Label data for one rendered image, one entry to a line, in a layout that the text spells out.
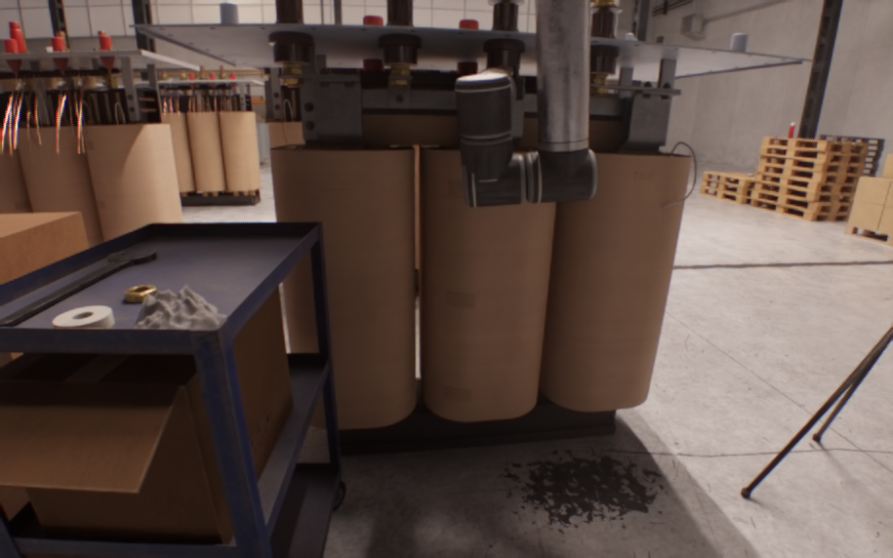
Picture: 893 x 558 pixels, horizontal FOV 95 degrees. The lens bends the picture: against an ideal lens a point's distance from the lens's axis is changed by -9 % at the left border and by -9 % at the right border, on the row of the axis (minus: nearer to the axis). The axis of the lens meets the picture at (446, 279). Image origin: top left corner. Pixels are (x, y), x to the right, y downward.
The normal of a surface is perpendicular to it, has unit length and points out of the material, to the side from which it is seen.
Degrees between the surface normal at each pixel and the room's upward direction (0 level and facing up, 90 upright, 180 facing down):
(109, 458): 26
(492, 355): 90
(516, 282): 90
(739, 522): 0
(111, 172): 90
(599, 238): 90
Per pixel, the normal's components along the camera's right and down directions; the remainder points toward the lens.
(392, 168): 0.62, 0.26
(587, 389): -0.11, 0.33
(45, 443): 0.03, -0.70
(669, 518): 0.02, -0.95
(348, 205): 0.13, 0.33
